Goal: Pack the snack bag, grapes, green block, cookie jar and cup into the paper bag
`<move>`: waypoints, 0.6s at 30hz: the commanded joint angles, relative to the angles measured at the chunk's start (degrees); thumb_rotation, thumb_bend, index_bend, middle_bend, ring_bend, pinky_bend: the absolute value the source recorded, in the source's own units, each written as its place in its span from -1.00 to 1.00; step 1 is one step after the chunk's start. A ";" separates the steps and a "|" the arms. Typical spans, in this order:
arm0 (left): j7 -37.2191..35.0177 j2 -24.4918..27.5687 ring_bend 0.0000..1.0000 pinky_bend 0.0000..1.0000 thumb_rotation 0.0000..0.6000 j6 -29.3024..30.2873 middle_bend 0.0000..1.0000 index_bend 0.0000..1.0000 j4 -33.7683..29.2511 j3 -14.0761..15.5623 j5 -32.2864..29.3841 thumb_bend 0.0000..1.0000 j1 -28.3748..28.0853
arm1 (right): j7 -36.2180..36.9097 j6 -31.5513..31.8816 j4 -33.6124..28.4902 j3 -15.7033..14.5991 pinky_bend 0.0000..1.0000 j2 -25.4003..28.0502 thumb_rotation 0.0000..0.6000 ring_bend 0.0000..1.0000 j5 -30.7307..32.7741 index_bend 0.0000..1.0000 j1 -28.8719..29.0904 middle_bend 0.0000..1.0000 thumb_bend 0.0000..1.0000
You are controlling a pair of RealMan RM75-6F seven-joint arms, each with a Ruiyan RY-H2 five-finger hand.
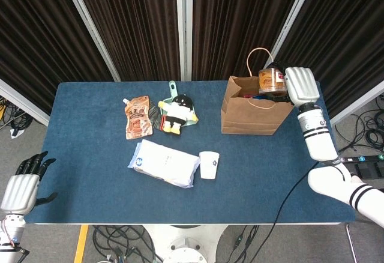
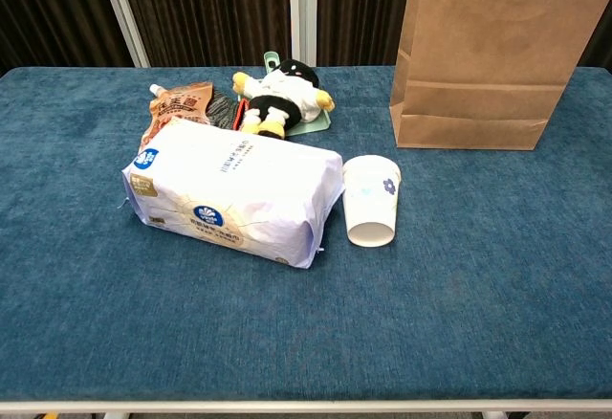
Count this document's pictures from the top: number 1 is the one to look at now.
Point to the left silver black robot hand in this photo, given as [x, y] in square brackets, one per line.
[18, 194]

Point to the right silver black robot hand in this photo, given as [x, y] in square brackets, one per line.
[301, 87]

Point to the blue plastic object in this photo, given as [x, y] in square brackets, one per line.
[261, 97]

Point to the white paper cup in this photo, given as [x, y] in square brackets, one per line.
[209, 167]

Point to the white lavender tissue pack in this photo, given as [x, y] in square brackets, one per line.
[165, 164]

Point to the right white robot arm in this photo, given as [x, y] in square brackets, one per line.
[318, 143]

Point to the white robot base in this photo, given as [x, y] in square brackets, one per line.
[186, 242]

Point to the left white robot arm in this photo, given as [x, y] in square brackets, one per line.
[12, 230]

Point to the brown paper shopping bag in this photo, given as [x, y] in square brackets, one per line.
[255, 119]

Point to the white paper scrap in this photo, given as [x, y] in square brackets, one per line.
[17, 134]

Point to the dark pleated curtain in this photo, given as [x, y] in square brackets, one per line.
[135, 19]
[234, 19]
[345, 35]
[36, 35]

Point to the blue table mat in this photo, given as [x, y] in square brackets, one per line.
[90, 200]

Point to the yellow floor tape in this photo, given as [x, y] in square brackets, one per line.
[81, 245]

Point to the black white plush doll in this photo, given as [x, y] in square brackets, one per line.
[180, 111]

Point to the mint green dustpan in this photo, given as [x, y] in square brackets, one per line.
[172, 90]

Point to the brown spouted sauce pouch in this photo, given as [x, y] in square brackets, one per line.
[138, 119]

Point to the grey metal leg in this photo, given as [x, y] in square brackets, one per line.
[351, 245]

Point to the white frame rail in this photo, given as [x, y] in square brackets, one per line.
[354, 107]
[24, 101]

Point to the white frame post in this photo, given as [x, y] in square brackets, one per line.
[295, 10]
[90, 27]
[183, 25]

